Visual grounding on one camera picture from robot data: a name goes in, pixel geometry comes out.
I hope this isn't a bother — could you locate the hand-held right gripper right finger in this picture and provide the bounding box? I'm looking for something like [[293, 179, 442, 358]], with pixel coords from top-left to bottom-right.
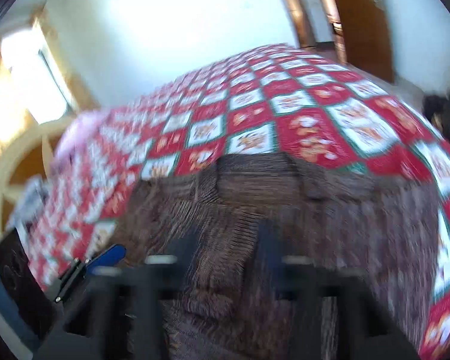
[[255, 224, 418, 360]]

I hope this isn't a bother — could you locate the yellow patterned curtain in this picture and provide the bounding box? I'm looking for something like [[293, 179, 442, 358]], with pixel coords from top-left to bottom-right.
[[0, 45, 34, 151], [30, 7, 99, 110]]

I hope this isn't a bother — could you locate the brown wooden door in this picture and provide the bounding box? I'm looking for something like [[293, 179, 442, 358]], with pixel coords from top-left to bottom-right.
[[324, 0, 395, 83]]

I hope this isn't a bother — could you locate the cream wooden headboard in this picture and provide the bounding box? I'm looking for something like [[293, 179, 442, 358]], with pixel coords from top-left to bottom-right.
[[0, 116, 76, 235]]

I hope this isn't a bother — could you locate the window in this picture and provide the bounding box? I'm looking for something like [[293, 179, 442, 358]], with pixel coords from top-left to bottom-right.
[[0, 30, 73, 125]]

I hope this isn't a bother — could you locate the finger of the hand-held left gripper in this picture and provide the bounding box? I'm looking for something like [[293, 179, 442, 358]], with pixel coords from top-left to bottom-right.
[[55, 244, 127, 303]]

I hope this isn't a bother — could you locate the pink pillow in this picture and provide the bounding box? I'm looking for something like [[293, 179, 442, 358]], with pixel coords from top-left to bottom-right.
[[54, 114, 106, 166]]

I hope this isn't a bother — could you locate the brown knitted sweater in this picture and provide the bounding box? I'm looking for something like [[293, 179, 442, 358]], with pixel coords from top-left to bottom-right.
[[114, 153, 442, 360]]

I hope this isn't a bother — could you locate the red checked printed bedspread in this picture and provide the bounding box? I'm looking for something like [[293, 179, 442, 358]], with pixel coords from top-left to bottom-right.
[[26, 43, 450, 360]]

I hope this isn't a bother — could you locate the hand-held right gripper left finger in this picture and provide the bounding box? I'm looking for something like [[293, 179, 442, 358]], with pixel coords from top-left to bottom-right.
[[56, 228, 200, 360]]

